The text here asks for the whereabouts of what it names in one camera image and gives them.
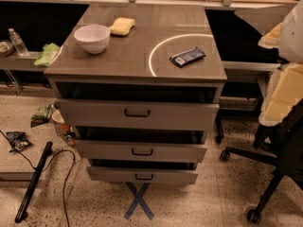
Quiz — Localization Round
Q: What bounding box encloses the blue rxbar blueberry bar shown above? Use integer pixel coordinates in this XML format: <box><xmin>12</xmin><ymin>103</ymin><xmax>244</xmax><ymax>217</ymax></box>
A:
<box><xmin>169</xmin><ymin>47</ymin><xmax>205</xmax><ymax>68</ymax></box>

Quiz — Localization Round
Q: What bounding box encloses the middle drawer with handle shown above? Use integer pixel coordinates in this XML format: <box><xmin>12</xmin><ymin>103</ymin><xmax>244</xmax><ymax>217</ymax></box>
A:
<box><xmin>75</xmin><ymin>140</ymin><xmax>206</xmax><ymax>163</ymax></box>

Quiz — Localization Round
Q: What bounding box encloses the green snack bag on floor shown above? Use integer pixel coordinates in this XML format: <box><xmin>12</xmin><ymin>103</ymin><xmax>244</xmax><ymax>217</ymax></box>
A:
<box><xmin>30</xmin><ymin>104</ymin><xmax>53</xmax><ymax>128</ymax></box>

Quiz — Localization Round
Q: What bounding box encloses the white bowl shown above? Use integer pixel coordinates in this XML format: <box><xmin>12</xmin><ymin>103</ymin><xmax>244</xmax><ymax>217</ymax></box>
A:
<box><xmin>74</xmin><ymin>24</ymin><xmax>111</xmax><ymax>54</ymax></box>

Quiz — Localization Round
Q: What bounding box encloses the yellow sponge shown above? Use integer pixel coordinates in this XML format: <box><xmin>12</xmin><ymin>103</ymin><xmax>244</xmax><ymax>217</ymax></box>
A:
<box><xmin>110</xmin><ymin>17</ymin><xmax>135</xmax><ymax>36</ymax></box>

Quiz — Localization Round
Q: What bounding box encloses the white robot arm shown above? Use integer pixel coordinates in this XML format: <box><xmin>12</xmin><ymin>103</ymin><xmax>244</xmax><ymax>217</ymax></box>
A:
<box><xmin>258</xmin><ymin>0</ymin><xmax>303</xmax><ymax>63</ymax></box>

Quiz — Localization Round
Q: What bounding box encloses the blue snack bag on floor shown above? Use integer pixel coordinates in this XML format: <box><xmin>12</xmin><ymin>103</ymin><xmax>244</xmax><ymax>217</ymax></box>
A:
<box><xmin>6</xmin><ymin>131</ymin><xmax>31</xmax><ymax>152</ymax></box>

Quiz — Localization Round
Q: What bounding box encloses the grey drawer cabinet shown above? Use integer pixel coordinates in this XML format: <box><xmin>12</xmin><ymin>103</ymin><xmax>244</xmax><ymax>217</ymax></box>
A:
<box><xmin>45</xmin><ymin>3</ymin><xmax>226</xmax><ymax>173</ymax></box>

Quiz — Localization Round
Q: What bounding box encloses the black bar on floor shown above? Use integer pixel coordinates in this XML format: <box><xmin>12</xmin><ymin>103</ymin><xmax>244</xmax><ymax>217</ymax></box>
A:
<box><xmin>14</xmin><ymin>142</ymin><xmax>53</xmax><ymax>223</ymax></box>

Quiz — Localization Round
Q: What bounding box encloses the black office chair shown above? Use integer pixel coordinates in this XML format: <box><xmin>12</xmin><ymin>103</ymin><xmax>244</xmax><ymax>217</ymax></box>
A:
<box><xmin>220</xmin><ymin>99</ymin><xmax>303</xmax><ymax>224</ymax></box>

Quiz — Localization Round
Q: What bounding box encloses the brown bowl on shelf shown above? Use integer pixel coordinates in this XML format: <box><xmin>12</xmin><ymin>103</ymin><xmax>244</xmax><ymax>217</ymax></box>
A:
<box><xmin>0</xmin><ymin>41</ymin><xmax>14</xmax><ymax>58</ymax></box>

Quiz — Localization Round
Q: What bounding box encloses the drawer with handle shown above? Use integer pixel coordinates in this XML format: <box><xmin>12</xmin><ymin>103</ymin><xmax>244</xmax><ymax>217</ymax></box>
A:
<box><xmin>75</xmin><ymin>140</ymin><xmax>206</xmax><ymax>163</ymax></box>
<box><xmin>56</xmin><ymin>99</ymin><xmax>219</xmax><ymax>131</ymax></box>
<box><xmin>87</xmin><ymin>166</ymin><xmax>198</xmax><ymax>184</ymax></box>

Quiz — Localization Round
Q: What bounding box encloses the top drawer with handle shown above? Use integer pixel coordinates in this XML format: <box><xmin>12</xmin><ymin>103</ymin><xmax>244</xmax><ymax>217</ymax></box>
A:
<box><xmin>56</xmin><ymin>99</ymin><xmax>219</xmax><ymax>131</ymax></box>

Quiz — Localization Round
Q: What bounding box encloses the bottom drawer with handle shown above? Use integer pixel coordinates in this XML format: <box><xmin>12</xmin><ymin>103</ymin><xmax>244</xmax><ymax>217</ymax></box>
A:
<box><xmin>87</xmin><ymin>166</ymin><xmax>198</xmax><ymax>184</ymax></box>

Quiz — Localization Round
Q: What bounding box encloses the green cloth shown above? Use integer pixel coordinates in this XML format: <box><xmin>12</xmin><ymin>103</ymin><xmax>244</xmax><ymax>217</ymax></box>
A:
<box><xmin>34</xmin><ymin>43</ymin><xmax>60</xmax><ymax>66</ymax></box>

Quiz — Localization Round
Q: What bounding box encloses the clear plastic water bottle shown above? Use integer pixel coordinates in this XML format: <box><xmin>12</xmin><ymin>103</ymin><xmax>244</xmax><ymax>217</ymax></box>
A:
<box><xmin>9</xmin><ymin>28</ymin><xmax>28</xmax><ymax>56</ymax></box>

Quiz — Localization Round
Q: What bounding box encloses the black floor cable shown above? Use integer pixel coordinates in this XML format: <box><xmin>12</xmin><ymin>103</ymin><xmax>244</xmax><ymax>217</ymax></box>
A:
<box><xmin>0</xmin><ymin>130</ymin><xmax>77</xmax><ymax>227</ymax></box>

